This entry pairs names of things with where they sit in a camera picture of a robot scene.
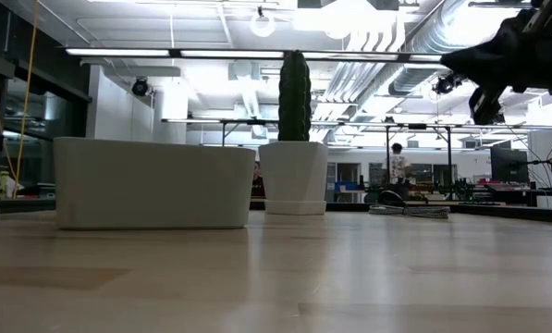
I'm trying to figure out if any braided USB-C cable bundle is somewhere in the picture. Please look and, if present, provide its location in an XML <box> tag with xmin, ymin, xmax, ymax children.
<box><xmin>368</xmin><ymin>203</ymin><xmax>452</xmax><ymax>220</ymax></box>

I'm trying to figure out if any white rectangular bin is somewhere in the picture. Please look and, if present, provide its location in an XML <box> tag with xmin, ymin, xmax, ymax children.
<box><xmin>53</xmin><ymin>136</ymin><xmax>258</xmax><ymax>231</ymax></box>

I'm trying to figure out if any black ceiling spot lamp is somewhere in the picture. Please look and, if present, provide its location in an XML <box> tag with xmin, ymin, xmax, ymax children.
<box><xmin>130</xmin><ymin>76</ymin><xmax>152</xmax><ymax>98</ymax></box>
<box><xmin>432</xmin><ymin>72</ymin><xmax>464</xmax><ymax>96</ymax></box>

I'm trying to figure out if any black computer monitor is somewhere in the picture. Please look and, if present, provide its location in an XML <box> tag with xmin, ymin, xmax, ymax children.
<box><xmin>489</xmin><ymin>146</ymin><xmax>531</xmax><ymax>185</ymax></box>

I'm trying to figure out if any person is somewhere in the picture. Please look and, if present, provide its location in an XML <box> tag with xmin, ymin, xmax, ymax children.
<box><xmin>387</xmin><ymin>142</ymin><xmax>411</xmax><ymax>187</ymax></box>
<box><xmin>251</xmin><ymin>160</ymin><xmax>267</xmax><ymax>200</ymax></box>

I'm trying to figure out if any tall green cactus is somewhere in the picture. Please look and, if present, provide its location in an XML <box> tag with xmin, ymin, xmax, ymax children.
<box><xmin>276</xmin><ymin>49</ymin><xmax>313</xmax><ymax>143</ymax></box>

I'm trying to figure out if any white faceted plant pot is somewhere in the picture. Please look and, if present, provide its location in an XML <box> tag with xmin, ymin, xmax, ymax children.
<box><xmin>258</xmin><ymin>141</ymin><xmax>330</xmax><ymax>216</ymax></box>

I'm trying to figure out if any long overhead light bar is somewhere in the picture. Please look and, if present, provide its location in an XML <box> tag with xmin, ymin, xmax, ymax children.
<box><xmin>62</xmin><ymin>46</ymin><xmax>444</xmax><ymax>64</ymax></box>

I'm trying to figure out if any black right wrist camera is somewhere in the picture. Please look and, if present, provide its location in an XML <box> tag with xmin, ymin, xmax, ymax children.
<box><xmin>468</xmin><ymin>86</ymin><xmax>507</xmax><ymax>127</ymax></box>

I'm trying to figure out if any silver ceiling air duct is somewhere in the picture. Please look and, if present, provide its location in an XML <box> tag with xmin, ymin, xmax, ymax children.
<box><xmin>387</xmin><ymin>0</ymin><xmax>506</xmax><ymax>97</ymax></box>

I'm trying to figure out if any black metal frame stand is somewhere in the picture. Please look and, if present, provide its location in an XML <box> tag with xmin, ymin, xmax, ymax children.
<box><xmin>382</xmin><ymin>121</ymin><xmax>455</xmax><ymax>201</ymax></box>

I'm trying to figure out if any white ring lamp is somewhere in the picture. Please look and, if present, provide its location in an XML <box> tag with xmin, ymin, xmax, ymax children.
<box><xmin>249</xmin><ymin>6</ymin><xmax>277</xmax><ymax>39</ymax></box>

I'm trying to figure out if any yellow hanging cable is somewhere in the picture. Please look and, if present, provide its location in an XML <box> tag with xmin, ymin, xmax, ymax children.
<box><xmin>0</xmin><ymin>0</ymin><xmax>42</xmax><ymax>200</ymax></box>

